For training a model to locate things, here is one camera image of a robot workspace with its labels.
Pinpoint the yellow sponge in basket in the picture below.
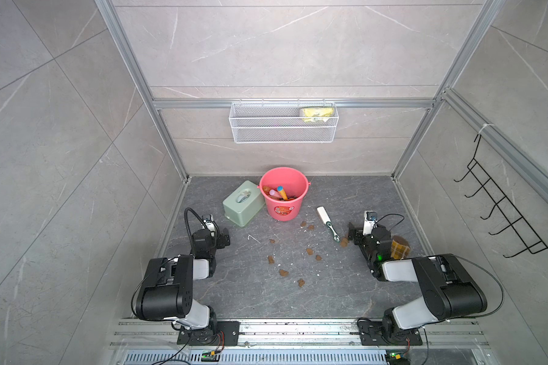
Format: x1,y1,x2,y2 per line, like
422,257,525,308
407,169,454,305
299,106,335,123

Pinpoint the mint green tissue box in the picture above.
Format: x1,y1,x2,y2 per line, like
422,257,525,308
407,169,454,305
222,180,266,227

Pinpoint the purple trowel pink handle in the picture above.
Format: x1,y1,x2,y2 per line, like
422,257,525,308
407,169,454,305
268,189,284,200

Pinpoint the white wire wall basket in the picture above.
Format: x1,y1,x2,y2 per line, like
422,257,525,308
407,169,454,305
228,100,339,144

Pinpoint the yellow toy trowel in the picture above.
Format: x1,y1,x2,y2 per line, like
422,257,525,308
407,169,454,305
276,186,289,201

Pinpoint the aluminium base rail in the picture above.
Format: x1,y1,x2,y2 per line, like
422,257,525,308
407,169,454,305
104,319,498,364

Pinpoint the plaid brown cloth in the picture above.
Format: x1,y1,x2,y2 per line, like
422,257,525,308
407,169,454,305
390,235,411,260

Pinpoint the white cleaning brush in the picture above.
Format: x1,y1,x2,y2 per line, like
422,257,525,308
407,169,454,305
317,206,341,243

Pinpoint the pink plastic bucket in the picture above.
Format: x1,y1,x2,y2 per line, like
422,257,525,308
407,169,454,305
258,167,311,221

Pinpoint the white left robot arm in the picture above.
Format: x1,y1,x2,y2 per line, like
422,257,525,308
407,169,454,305
130,208,231,349

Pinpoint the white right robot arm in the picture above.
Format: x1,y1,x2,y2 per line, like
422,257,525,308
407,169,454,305
347,211,491,346

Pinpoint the black wall hook rack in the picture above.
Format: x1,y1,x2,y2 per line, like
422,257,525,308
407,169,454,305
453,134,548,259

